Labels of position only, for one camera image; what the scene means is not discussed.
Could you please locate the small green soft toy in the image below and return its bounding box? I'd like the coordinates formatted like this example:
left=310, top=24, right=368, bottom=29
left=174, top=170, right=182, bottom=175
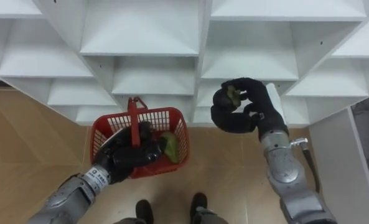
left=227, top=85, right=242, bottom=108

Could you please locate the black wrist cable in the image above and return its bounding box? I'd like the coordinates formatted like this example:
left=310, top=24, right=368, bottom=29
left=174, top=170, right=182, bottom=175
left=289, top=138, right=321, bottom=194

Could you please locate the white cabinet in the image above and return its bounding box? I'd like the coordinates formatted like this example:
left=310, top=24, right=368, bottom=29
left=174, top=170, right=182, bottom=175
left=307, top=91, right=369, bottom=224

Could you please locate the red plastic shopping basket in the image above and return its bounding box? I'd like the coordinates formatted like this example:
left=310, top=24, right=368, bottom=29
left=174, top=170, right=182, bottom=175
left=90, top=96, right=190, bottom=180

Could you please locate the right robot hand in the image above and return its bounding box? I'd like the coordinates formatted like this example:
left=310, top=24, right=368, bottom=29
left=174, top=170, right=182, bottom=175
left=210, top=77, right=289, bottom=142

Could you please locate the white shelf unit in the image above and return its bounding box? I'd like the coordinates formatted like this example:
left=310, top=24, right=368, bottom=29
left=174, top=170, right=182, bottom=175
left=0, top=0, right=369, bottom=128

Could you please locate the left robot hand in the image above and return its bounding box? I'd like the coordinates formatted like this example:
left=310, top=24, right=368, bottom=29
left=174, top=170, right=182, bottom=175
left=93, top=121, right=168, bottom=184

